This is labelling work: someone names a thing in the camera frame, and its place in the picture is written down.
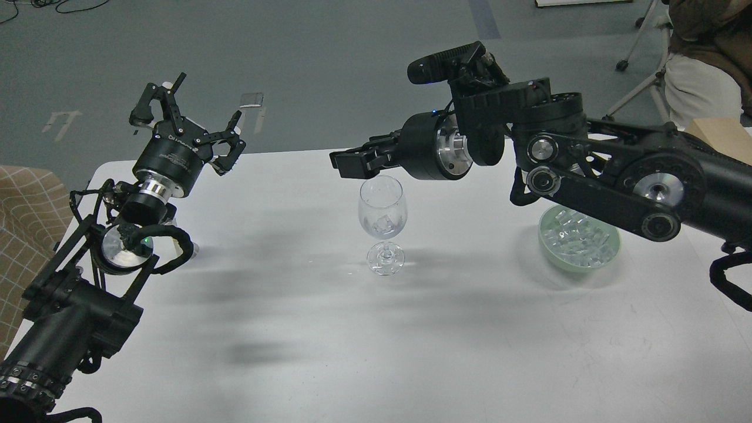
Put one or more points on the seated person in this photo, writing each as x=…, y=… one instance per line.
x=708, y=68

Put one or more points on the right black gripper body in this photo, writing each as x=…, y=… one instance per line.
x=430, y=147

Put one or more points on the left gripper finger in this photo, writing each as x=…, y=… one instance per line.
x=142, y=115
x=221, y=149

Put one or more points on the clear wine glass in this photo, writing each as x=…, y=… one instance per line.
x=383, y=213

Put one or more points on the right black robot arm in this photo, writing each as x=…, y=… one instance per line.
x=648, y=181

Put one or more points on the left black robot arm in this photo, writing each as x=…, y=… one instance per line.
x=82, y=304

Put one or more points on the light wooden box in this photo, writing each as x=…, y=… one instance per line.
x=725, y=135

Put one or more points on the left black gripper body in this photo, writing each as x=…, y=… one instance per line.
x=172, y=156

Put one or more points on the green bowl with ice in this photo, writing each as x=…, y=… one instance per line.
x=573, y=241

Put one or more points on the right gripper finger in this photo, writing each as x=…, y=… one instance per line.
x=362, y=165
x=379, y=145

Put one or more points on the clear ice cube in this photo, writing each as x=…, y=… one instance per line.
x=384, y=225

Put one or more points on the beige checkered chair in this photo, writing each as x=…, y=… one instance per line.
x=34, y=217

